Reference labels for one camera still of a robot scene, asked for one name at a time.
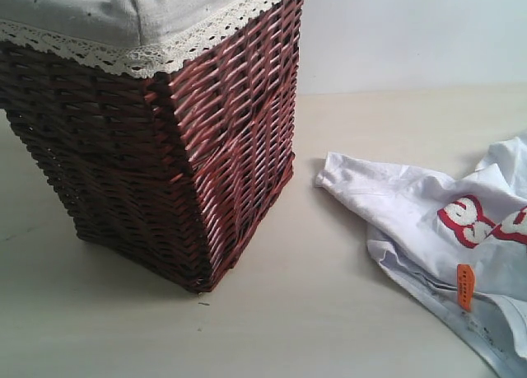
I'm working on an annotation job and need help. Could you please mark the brown wicker basket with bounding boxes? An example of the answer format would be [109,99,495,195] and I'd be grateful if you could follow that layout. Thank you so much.
[1,0,303,293]

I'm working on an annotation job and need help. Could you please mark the white t-shirt red lettering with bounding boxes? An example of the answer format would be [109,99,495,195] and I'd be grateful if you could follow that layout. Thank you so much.
[315,134,526,377]

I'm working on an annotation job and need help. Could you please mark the orange clothing tag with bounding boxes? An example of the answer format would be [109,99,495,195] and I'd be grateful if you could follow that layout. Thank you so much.
[456,264,476,312]

